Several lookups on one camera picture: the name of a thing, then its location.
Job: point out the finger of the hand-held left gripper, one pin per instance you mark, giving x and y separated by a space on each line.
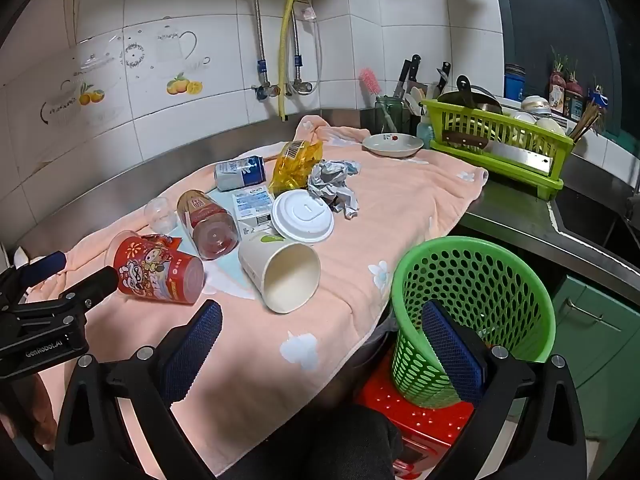
42 266
95 284

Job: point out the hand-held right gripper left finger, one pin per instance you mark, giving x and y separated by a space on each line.
192 350

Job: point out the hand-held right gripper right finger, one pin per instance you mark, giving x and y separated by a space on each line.
452 352

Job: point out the red printed cup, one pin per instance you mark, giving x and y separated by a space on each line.
155 275

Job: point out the green mesh wastebasket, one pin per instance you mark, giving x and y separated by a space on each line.
475 270

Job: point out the clear plastic cup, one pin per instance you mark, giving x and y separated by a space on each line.
160 212

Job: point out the white paper cup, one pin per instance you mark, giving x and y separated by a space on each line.
260 260

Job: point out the red label plastic bottle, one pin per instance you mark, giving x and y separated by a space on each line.
210 230

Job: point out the white milk carton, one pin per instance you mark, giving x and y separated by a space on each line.
252 207

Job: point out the white plastic lid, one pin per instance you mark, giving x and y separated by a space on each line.
302 217

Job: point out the blue white drink can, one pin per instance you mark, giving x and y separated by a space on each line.
240 172

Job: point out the grey paper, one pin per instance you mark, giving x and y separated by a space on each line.
332 185

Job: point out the yellow snack wrapper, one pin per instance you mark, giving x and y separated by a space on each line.
295 162

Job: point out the person's left hand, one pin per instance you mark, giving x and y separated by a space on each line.
44 405

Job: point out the red plastic stool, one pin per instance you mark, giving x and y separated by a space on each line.
390 402

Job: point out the person's dark trouser leg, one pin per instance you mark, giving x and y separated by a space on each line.
350 442

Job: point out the green cabinet door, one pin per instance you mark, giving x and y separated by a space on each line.
600 360

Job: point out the peach printed towel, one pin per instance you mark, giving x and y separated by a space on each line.
400 200

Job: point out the steel sink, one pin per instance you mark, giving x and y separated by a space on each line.
595 220

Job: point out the white plate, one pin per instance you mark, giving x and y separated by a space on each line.
392 146

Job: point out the teal bottle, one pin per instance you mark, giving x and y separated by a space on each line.
425 132

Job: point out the green dish rack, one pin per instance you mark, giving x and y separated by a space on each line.
500 127

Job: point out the white bowl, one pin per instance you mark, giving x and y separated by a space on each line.
550 126
522 119

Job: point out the black knife holder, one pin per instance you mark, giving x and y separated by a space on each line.
417 105

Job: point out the metal water valve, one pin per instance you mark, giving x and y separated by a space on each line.
265 91
301 86

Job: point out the patterned bowl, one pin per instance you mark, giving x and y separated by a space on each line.
536 105

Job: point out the bundle of chopsticks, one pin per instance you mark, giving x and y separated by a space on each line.
585 120

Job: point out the blue lidded container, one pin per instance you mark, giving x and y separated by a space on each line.
514 82

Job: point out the pink bottle brush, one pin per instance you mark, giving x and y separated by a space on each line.
370 82

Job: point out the blue lid jar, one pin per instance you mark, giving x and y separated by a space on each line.
597 100

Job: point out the dark window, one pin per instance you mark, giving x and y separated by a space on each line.
550 10

